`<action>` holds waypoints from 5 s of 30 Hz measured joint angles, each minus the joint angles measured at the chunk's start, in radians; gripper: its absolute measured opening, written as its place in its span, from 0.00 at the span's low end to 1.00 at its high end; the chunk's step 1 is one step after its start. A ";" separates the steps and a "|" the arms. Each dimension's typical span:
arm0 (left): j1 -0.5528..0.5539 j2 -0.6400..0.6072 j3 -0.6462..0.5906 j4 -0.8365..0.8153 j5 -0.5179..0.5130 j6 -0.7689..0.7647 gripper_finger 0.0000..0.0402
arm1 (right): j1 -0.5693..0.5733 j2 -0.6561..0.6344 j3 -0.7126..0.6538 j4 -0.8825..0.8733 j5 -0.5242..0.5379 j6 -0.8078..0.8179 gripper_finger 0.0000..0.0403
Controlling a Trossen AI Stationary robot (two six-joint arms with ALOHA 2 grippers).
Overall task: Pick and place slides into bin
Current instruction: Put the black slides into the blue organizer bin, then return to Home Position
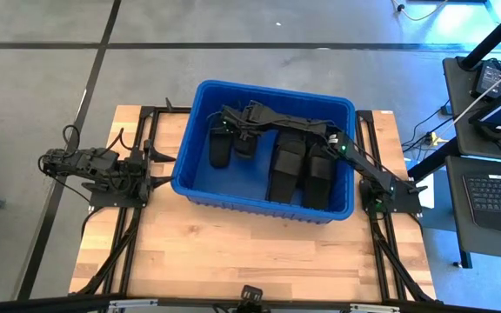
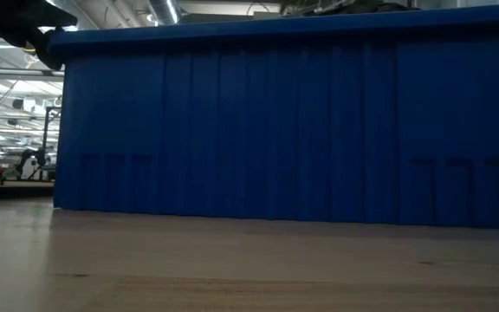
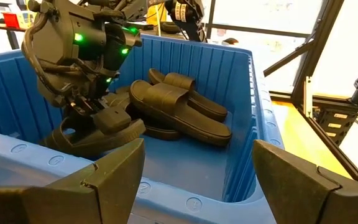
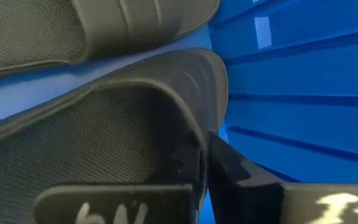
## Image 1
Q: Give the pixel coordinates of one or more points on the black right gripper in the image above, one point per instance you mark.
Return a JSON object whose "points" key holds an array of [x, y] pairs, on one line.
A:
{"points": [[244, 116]]}

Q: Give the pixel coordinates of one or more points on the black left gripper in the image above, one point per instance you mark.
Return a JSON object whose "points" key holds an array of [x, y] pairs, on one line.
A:
{"points": [[135, 174]]}

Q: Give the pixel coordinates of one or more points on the black rubber slide sandal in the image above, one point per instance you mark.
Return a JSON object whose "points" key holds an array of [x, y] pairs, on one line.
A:
{"points": [[318, 182], [286, 174], [246, 150], [220, 152]]}

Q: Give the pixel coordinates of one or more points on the blue plastic bin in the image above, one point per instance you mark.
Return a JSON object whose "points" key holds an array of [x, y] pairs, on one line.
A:
{"points": [[242, 182]]}

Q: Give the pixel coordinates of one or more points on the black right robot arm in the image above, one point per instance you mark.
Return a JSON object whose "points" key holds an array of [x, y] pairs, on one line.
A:
{"points": [[363, 163]]}

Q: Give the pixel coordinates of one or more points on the black crossbeam with silver brackets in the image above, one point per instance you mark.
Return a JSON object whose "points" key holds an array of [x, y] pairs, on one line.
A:
{"points": [[198, 304]]}

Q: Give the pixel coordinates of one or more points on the yellow power plug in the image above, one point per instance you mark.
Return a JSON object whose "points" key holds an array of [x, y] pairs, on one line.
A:
{"points": [[432, 139]]}

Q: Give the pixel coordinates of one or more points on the short black metal pole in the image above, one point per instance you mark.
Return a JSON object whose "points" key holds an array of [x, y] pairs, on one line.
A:
{"points": [[433, 161]]}

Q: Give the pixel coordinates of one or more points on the white paper on floor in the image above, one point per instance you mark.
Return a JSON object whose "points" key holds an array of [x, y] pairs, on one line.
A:
{"points": [[426, 195]]}

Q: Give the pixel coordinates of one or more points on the black desk with monitor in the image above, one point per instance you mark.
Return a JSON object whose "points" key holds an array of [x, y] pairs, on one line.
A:
{"points": [[463, 126]]}

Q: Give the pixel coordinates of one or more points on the black desk with laptop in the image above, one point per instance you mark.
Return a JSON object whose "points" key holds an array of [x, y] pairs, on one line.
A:
{"points": [[459, 243]]}

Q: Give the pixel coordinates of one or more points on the black power adapter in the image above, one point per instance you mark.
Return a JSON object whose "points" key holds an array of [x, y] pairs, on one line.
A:
{"points": [[487, 78]]}

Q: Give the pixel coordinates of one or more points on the black laptop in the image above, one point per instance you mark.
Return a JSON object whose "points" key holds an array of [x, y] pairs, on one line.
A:
{"points": [[498, 195]]}

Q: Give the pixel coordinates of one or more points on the long black metal pole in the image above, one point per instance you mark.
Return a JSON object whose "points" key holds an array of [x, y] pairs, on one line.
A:
{"points": [[494, 37]]}

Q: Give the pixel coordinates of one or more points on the black aluminium rig frame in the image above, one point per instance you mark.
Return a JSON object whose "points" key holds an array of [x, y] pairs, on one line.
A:
{"points": [[147, 111]]}

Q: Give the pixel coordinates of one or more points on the black frame bracket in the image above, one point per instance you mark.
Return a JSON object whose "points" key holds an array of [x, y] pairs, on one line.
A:
{"points": [[168, 106]]}

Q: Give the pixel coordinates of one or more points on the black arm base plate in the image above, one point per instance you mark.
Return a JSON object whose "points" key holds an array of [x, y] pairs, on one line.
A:
{"points": [[407, 204], [102, 201]]}

